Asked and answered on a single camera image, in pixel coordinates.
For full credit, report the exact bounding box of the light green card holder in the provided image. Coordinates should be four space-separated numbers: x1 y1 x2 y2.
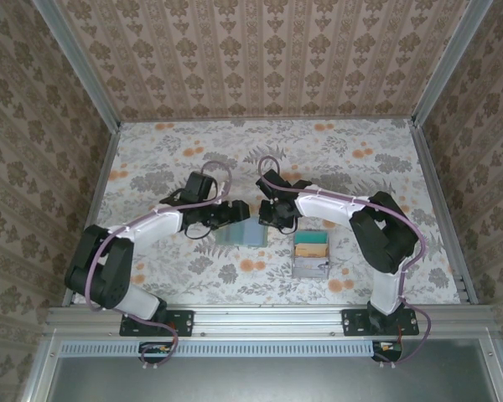
215 220 268 247

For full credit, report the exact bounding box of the slotted grey cable duct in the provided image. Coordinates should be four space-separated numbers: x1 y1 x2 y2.
60 339 403 358

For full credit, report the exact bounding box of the aluminium front beam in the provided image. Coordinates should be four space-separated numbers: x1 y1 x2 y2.
44 305 500 338

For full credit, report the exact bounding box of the tan orange card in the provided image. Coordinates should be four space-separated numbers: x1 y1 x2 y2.
295 242 329 258

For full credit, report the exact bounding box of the plain teal card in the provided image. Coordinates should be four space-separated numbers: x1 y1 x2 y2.
295 231 329 245

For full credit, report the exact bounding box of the aluminium corner post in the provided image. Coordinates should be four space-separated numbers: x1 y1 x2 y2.
410 0 475 126
35 0 122 129

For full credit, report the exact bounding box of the aluminium frame strut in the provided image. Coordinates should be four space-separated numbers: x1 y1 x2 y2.
480 337 503 402
23 334 64 402

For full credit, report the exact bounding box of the grey sheet metal panel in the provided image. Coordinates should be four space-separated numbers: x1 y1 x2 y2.
49 355 494 402

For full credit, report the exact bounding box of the white card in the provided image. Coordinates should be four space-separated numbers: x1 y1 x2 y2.
295 256 328 273

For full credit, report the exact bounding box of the aluminium side rail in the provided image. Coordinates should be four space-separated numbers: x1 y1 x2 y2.
61 121 122 309
408 119 479 307

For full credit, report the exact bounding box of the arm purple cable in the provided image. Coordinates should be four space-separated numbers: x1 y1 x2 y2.
257 156 431 369
86 160 236 372

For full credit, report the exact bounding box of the floral patterned table cover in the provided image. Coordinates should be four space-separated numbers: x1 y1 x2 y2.
73 119 462 307

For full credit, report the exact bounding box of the left gripper thin black cable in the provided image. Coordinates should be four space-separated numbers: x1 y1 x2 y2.
184 221 213 240

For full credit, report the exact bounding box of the clear acrylic card stand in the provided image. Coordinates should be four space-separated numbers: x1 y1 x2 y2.
291 231 331 280

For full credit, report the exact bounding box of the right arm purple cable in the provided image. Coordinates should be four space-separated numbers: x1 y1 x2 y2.
257 156 431 369

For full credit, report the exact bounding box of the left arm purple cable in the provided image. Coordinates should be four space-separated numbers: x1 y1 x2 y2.
86 160 236 372

